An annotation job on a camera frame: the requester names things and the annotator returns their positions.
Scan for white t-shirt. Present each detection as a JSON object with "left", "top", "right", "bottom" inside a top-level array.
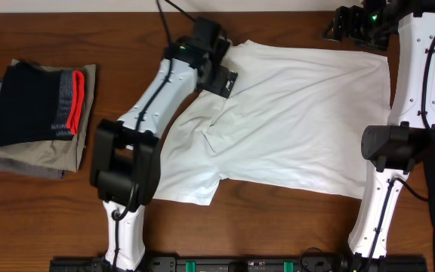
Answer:
[{"left": 155, "top": 41, "right": 390, "bottom": 206}]

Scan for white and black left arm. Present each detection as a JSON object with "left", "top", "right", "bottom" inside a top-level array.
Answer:
[{"left": 91, "top": 37, "right": 238, "bottom": 271}]

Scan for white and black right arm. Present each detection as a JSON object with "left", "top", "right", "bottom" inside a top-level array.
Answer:
[{"left": 322, "top": 0, "right": 435, "bottom": 262}]

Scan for folded grey red-trimmed garment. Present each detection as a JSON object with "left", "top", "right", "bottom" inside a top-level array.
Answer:
[{"left": 51, "top": 70, "right": 85, "bottom": 141}]

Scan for folded khaki garment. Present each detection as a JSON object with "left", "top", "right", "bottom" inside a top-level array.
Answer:
[{"left": 0, "top": 64, "right": 97, "bottom": 172}]

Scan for folded black garment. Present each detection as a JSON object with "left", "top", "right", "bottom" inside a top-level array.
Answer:
[{"left": 0, "top": 62, "right": 61, "bottom": 147}]

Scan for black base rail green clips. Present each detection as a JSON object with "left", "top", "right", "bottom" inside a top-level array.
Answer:
[{"left": 49, "top": 255, "right": 429, "bottom": 272}]

